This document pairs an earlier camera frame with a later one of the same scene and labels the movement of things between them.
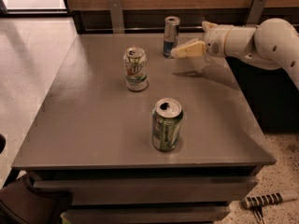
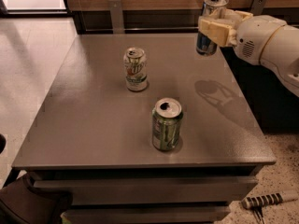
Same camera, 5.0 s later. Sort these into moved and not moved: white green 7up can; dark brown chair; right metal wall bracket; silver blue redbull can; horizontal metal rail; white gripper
Moved: white gripper; silver blue redbull can
Not moved: white green 7up can; horizontal metal rail; right metal wall bracket; dark brown chair
